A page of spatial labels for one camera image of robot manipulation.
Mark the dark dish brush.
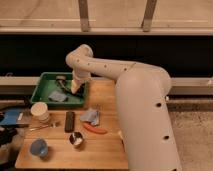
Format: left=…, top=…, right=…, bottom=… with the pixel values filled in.
left=56, top=75, right=82, bottom=97

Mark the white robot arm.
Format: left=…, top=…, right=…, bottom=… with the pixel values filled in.
left=66, top=44, right=182, bottom=171

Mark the small metal cup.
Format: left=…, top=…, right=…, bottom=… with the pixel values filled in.
left=69, top=132, right=84, bottom=148

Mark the blue plastic cup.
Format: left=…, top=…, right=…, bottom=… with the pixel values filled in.
left=30, top=138, right=48, bottom=158

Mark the green plastic tray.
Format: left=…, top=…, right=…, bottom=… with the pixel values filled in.
left=30, top=72, right=88, bottom=108

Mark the grey blue cloth in tray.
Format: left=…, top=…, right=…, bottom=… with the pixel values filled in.
left=48, top=91, right=67, bottom=102

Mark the black remote control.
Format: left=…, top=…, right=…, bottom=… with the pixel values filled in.
left=64, top=111, right=75, bottom=133

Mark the crumpled grey blue cloth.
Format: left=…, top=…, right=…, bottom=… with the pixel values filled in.
left=80, top=108, right=100, bottom=126

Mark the orange carrot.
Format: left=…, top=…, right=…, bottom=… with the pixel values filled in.
left=82, top=122, right=107, bottom=134

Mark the metal fork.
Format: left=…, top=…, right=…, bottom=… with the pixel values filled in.
left=29, top=121, right=60, bottom=131

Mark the yellow corn cob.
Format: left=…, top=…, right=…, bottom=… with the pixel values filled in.
left=117, top=131, right=123, bottom=140

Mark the blue box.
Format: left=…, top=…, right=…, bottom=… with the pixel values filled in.
left=0, top=108, right=31, bottom=127

